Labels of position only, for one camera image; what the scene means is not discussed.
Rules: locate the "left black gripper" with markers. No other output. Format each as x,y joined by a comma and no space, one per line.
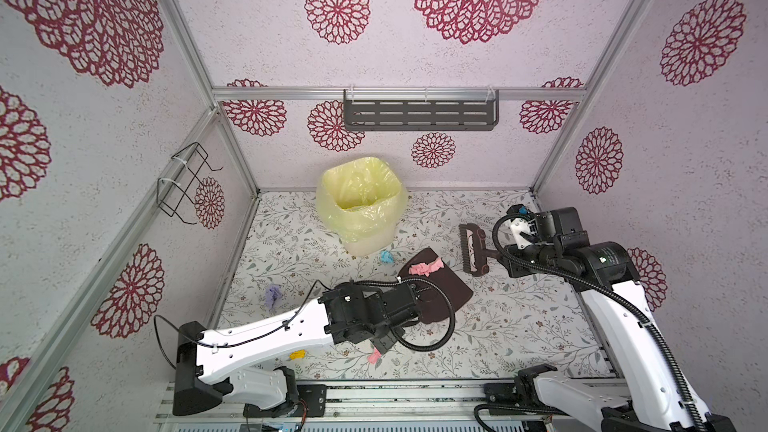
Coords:
385,344

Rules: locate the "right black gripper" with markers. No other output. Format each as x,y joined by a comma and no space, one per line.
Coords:
515,271

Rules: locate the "pink paper scrap long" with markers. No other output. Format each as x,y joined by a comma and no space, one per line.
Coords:
375,357

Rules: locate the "bin with yellow-green bag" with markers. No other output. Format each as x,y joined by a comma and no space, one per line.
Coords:
361,201

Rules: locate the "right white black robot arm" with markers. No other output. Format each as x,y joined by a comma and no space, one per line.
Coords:
654,394

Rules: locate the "light blue paper scrap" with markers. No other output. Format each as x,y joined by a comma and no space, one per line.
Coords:
386,257

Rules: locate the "yellow paper scrap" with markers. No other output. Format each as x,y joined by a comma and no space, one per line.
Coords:
297,355

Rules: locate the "purple paper scrap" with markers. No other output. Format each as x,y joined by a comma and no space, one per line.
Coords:
272,296

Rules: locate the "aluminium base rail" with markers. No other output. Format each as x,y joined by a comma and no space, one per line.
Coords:
392,400

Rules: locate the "dark grey wall shelf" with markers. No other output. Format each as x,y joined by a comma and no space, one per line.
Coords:
423,115

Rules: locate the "black wire wall rack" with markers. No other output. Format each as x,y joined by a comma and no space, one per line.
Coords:
193,195

